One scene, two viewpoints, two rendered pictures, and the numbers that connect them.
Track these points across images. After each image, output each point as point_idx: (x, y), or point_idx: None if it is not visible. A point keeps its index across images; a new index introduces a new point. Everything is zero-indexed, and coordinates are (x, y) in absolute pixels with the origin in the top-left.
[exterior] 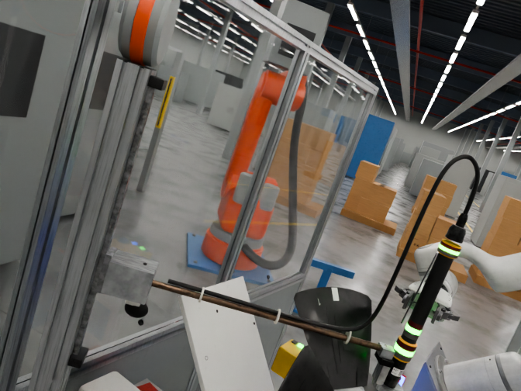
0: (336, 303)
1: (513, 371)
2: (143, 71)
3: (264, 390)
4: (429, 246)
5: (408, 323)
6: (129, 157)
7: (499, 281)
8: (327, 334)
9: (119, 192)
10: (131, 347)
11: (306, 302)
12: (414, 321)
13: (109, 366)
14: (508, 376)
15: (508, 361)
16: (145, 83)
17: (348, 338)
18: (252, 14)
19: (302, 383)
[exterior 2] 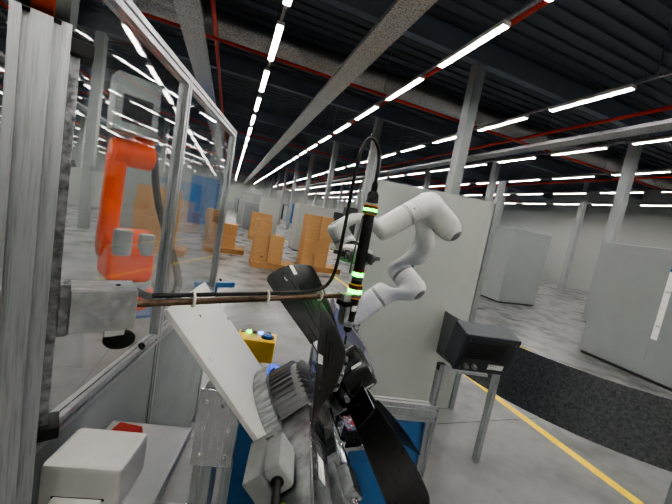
0: (296, 276)
1: (384, 293)
2: (62, 26)
3: (256, 368)
4: (337, 221)
5: (354, 271)
6: (64, 153)
7: (385, 231)
8: (307, 298)
9: (60, 201)
10: (88, 398)
11: (277, 281)
12: (359, 268)
13: (67, 428)
14: (382, 297)
15: (380, 288)
16: (69, 44)
17: (322, 295)
18: (142, 27)
19: (327, 333)
